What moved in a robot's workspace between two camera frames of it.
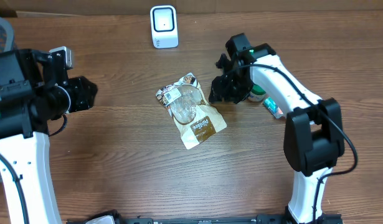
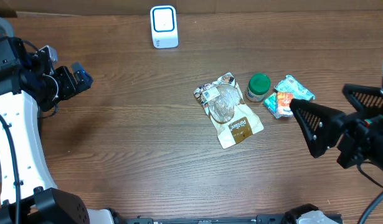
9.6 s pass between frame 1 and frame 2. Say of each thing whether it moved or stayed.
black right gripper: moved
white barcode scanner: stayed
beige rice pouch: moved
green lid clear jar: stayed
